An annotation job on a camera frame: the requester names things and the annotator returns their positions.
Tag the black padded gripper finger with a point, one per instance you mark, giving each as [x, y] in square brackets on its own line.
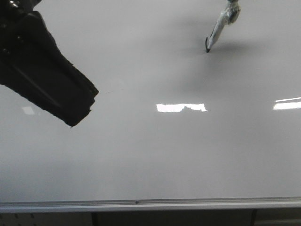
[32, 65]

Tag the white whiteboard with aluminium frame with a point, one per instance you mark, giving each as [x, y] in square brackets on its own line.
[173, 127]

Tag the white black whiteboard marker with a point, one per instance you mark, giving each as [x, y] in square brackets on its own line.
[227, 17]

